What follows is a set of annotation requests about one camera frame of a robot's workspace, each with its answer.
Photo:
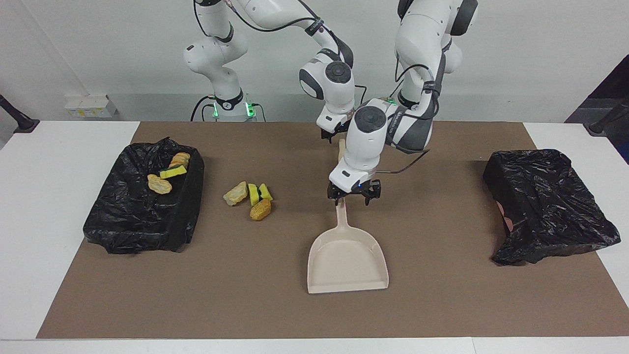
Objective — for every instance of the yellow sponge with green pad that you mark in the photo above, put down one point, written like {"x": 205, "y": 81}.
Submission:
{"x": 253, "y": 194}
{"x": 173, "y": 172}

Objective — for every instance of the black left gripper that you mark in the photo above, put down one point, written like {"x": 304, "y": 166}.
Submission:
{"x": 356, "y": 189}

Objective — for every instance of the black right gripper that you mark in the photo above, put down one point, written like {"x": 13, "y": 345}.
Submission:
{"x": 331, "y": 135}

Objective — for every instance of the beige plastic dustpan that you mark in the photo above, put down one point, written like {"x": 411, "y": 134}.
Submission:
{"x": 346, "y": 260}

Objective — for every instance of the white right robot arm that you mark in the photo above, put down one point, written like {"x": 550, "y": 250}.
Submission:
{"x": 334, "y": 88}

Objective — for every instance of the orange brown bread roll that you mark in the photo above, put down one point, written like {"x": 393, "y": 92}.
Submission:
{"x": 260, "y": 210}

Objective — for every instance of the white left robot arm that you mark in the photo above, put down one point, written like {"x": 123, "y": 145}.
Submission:
{"x": 368, "y": 137}

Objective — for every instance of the beige brush black bristles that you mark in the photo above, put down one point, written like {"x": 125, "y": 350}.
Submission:
{"x": 341, "y": 151}

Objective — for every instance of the crusty bread piece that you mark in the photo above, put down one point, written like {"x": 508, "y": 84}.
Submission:
{"x": 180, "y": 160}
{"x": 159, "y": 185}

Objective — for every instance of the brown table mat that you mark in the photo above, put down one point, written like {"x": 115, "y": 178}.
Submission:
{"x": 196, "y": 295}

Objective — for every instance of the pale bread chunk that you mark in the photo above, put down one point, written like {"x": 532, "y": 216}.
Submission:
{"x": 236, "y": 193}

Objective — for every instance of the white wall socket box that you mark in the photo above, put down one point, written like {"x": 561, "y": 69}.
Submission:
{"x": 91, "y": 106}

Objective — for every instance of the black stand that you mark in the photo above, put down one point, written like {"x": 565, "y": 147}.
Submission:
{"x": 17, "y": 120}
{"x": 607, "y": 120}

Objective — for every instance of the bin with black bag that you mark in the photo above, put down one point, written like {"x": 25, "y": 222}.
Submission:
{"x": 545, "y": 206}
{"x": 132, "y": 216}

